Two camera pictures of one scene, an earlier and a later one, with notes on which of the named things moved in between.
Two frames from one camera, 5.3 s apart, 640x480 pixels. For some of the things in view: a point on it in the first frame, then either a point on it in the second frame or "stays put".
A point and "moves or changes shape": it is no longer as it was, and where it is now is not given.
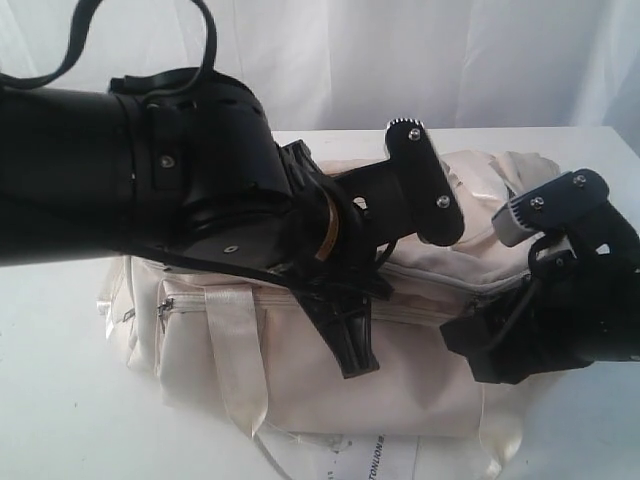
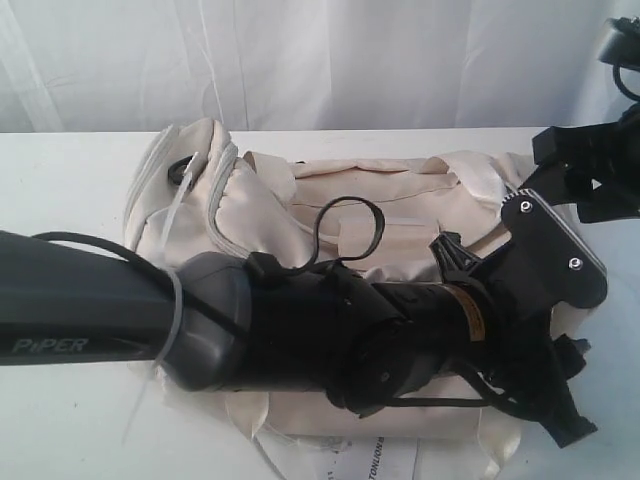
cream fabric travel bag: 245,350 moves or changes shape
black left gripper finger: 347,325 to 546,398
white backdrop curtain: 317,65 stays put
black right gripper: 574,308 to 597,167
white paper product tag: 343,456 stays put
